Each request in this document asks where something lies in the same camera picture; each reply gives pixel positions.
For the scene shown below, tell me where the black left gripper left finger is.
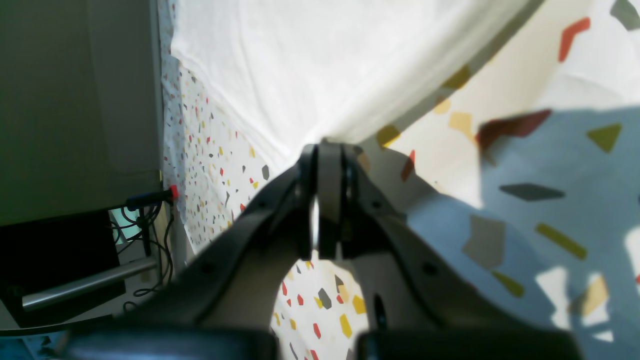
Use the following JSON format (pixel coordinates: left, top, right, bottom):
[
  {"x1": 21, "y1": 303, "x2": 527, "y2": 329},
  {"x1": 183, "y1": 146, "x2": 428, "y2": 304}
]
[{"x1": 60, "y1": 145, "x2": 319, "y2": 360}]

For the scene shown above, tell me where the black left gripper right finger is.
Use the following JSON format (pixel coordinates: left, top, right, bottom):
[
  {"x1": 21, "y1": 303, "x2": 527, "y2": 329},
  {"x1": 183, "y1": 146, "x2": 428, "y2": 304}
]
[{"x1": 318, "y1": 142, "x2": 583, "y2": 360}]

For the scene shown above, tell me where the white printed T-shirt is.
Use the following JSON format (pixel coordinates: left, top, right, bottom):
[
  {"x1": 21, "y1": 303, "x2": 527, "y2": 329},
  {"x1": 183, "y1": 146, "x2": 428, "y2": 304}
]
[{"x1": 171, "y1": 0, "x2": 542, "y2": 164}]

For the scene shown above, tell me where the red black corner clamp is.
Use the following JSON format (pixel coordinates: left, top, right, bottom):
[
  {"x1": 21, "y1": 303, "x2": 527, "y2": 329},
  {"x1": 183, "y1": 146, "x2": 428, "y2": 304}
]
[{"x1": 125, "y1": 185, "x2": 180, "y2": 211}]

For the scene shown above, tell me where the terrazzo patterned tablecloth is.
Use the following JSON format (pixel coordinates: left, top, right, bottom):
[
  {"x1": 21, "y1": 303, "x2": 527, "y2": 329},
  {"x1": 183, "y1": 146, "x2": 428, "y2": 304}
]
[{"x1": 158, "y1": 0, "x2": 639, "y2": 360}]

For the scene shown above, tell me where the grey cabinet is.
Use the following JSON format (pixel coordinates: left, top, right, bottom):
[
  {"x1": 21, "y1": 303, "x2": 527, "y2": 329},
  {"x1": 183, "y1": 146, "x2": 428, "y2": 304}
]
[{"x1": 0, "y1": 0, "x2": 163, "y2": 226}]

